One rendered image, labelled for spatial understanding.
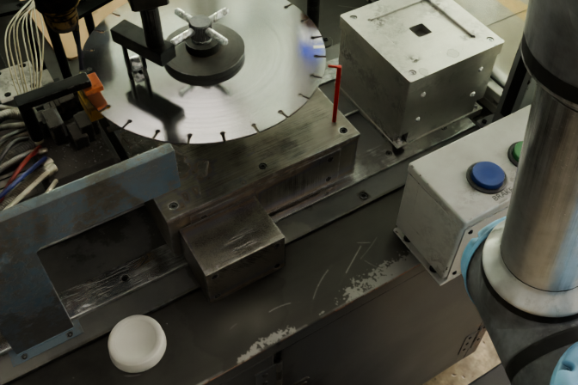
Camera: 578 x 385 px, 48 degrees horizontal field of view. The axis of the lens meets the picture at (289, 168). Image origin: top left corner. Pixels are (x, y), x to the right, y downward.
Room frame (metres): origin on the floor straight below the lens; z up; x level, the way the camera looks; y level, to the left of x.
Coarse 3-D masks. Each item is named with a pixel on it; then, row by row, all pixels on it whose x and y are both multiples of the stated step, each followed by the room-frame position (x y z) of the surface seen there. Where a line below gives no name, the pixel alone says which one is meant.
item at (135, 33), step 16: (144, 16) 0.62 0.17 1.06; (112, 32) 0.65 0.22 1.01; (128, 32) 0.65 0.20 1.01; (144, 32) 0.62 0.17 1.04; (160, 32) 0.62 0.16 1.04; (128, 48) 0.64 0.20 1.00; (144, 48) 0.62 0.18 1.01; (160, 48) 0.62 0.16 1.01; (128, 64) 0.64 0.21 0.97; (144, 64) 0.65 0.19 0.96; (160, 64) 0.61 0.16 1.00
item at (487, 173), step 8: (472, 168) 0.53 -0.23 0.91; (480, 168) 0.53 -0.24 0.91; (488, 168) 0.53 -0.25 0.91; (496, 168) 0.53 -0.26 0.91; (472, 176) 0.52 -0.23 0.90; (480, 176) 0.52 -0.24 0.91; (488, 176) 0.52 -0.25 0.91; (496, 176) 0.52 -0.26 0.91; (504, 176) 0.52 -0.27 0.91; (480, 184) 0.51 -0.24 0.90; (488, 184) 0.50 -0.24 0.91; (496, 184) 0.51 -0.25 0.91
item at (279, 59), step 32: (192, 0) 0.81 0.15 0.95; (224, 0) 0.81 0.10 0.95; (256, 0) 0.81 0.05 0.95; (96, 32) 0.73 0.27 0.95; (256, 32) 0.74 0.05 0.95; (288, 32) 0.74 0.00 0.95; (96, 64) 0.66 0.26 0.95; (256, 64) 0.67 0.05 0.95; (288, 64) 0.67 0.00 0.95; (320, 64) 0.67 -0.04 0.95; (96, 96) 0.60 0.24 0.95; (128, 96) 0.60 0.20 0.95; (160, 96) 0.60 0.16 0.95; (192, 96) 0.60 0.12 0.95; (224, 96) 0.61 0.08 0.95; (256, 96) 0.61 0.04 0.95; (288, 96) 0.61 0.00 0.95; (128, 128) 0.55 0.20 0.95; (160, 128) 0.55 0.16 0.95; (192, 128) 0.55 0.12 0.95; (224, 128) 0.55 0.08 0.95; (256, 128) 0.55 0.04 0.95
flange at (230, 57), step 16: (176, 32) 0.72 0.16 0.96; (224, 32) 0.72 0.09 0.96; (176, 48) 0.68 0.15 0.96; (192, 48) 0.67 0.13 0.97; (208, 48) 0.67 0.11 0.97; (224, 48) 0.69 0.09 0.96; (240, 48) 0.69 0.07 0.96; (176, 64) 0.65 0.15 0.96; (192, 64) 0.65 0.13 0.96; (208, 64) 0.65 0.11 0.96; (224, 64) 0.66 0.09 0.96; (192, 80) 0.63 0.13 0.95; (208, 80) 0.64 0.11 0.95
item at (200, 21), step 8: (224, 8) 0.72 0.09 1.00; (184, 16) 0.70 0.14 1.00; (192, 16) 0.70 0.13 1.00; (200, 16) 0.70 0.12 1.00; (216, 16) 0.71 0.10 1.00; (192, 24) 0.68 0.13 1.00; (200, 24) 0.68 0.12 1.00; (208, 24) 0.68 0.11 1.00; (184, 32) 0.67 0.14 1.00; (192, 32) 0.67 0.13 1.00; (200, 32) 0.67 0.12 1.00; (208, 32) 0.67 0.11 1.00; (216, 32) 0.67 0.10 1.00; (176, 40) 0.65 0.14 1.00; (184, 40) 0.66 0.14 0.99; (192, 40) 0.68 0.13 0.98; (200, 40) 0.67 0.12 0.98; (208, 40) 0.68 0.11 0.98; (216, 40) 0.66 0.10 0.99; (224, 40) 0.66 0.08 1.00
